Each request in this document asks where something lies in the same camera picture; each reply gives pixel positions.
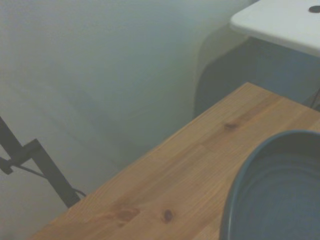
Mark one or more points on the dark green plate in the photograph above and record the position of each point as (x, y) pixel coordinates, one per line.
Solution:
(275, 197)

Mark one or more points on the white side table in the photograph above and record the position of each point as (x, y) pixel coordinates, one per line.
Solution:
(275, 22)

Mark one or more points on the black camera stand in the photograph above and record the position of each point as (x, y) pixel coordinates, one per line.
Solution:
(50, 172)

